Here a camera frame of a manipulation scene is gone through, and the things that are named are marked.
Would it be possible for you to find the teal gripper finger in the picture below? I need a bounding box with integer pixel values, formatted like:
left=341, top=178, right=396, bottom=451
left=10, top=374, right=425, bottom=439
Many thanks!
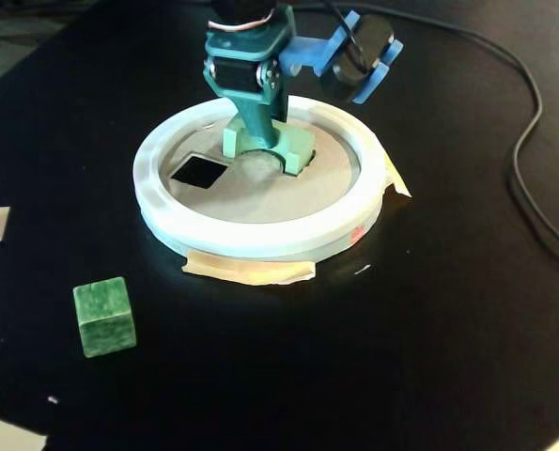
left=222, top=92, right=280, bottom=151
left=269, top=92, right=289, bottom=125

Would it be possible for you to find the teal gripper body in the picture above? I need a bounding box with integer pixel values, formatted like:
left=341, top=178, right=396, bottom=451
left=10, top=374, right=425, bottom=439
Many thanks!
left=202, top=7, right=297, bottom=102

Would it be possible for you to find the light green U shape block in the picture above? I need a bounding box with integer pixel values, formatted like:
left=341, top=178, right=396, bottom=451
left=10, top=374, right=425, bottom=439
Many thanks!
left=221, top=119, right=317, bottom=179

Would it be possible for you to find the white round shape sorter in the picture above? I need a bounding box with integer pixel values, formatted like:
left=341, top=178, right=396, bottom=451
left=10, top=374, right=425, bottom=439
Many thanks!
left=132, top=92, right=386, bottom=262

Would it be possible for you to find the yellowish masking tape piece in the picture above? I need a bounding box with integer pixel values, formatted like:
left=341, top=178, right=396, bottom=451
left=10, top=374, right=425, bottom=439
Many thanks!
left=381, top=157, right=412, bottom=201

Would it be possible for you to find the long beige masking tape strip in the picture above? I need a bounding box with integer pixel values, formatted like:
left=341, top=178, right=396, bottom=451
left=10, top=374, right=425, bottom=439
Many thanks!
left=180, top=251, right=318, bottom=287

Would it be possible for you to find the green wooden cube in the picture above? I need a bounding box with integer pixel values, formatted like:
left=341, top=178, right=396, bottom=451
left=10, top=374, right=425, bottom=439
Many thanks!
left=71, top=276, right=138, bottom=359

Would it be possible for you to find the large pale tape piece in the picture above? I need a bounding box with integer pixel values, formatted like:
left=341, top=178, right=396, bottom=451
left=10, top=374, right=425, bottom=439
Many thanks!
left=0, top=416, right=49, bottom=451

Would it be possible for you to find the red white servo wire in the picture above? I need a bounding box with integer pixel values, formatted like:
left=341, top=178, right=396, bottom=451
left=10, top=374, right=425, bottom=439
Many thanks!
left=207, top=12, right=276, bottom=33

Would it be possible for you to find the black camera on blue mount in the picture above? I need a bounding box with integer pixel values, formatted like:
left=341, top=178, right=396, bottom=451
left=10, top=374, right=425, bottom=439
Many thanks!
left=278, top=9, right=405, bottom=105

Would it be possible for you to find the long black cable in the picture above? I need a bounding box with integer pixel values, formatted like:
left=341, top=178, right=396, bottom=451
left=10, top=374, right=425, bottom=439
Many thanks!
left=287, top=0, right=559, bottom=262

